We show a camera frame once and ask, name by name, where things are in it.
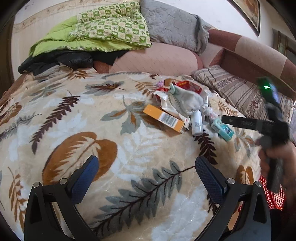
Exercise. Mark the green checkered quilt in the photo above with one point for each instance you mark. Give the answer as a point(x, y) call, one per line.
point(108, 28)

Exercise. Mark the brown padded headboard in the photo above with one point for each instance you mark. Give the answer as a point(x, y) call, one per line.
point(249, 59)

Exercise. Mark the orange cardboard box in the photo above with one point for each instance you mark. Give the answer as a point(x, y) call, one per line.
point(163, 118)

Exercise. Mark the person's right hand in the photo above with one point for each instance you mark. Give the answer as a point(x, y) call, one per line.
point(285, 152)

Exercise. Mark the pink quilted bolster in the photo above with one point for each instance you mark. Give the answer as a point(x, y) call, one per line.
point(160, 58)

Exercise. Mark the grey quilted pillow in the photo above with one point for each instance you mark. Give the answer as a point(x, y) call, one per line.
point(170, 25)

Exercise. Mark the crumpled white grey sock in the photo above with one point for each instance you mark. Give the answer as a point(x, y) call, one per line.
point(185, 102)

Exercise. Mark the red mesh trash basket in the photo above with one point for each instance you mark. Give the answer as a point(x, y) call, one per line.
point(274, 200)

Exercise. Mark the red snack wrapper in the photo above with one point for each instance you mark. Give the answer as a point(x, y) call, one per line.
point(186, 85)

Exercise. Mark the teal small packet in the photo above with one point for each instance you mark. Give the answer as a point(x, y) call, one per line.
point(222, 129)

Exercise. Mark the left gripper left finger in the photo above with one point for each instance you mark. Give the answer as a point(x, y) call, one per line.
point(41, 222)

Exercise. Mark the black jacket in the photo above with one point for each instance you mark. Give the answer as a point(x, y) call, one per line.
point(70, 58)

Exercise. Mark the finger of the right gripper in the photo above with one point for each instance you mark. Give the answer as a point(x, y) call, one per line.
point(239, 122)

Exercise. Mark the pink candy wrapper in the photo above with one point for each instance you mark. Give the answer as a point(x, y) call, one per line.
point(160, 84)

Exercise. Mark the striped floral pillow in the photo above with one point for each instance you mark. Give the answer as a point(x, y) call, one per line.
point(241, 94)

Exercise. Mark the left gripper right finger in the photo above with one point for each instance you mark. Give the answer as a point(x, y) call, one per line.
point(243, 212)

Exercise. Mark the leaf pattern fleece blanket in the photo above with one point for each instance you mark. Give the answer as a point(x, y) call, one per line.
point(146, 187)

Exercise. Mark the framed wall picture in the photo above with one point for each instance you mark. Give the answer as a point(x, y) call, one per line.
point(250, 10)

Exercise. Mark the white plastic wrapper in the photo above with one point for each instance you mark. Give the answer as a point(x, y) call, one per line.
point(169, 105)

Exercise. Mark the white spray bottle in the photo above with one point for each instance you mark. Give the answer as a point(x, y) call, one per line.
point(197, 123)

